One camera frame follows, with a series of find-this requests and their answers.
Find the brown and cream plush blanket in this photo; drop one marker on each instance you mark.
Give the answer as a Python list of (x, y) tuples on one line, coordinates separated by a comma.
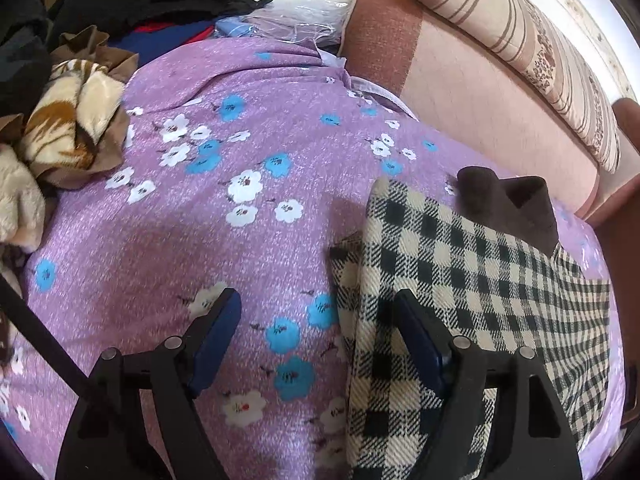
[(75, 105)]

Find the black and white checkered coat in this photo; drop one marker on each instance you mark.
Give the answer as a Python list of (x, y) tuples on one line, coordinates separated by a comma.
[(450, 270)]

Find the white patterned curtain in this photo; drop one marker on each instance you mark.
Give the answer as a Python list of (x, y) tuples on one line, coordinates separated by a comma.
[(585, 15)]

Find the blue garment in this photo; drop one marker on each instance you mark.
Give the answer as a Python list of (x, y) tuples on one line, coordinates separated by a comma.
[(160, 37)]

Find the clear plastic bag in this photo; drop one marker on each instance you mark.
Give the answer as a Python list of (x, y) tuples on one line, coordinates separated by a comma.
[(300, 20)]

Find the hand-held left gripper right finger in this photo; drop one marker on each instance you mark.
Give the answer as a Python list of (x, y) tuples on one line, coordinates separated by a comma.
[(425, 345)]

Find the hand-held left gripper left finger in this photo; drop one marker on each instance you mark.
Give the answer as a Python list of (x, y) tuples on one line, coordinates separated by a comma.
[(220, 330)]

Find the striped cream bolster pillow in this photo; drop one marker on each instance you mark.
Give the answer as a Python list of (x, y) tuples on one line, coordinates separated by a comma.
[(525, 35)]

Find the purple floral bedsheet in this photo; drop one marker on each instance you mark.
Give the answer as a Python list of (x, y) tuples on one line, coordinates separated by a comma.
[(175, 240)]

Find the pink sofa backrest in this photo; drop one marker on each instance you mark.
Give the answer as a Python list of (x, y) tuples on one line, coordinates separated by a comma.
[(465, 75)]

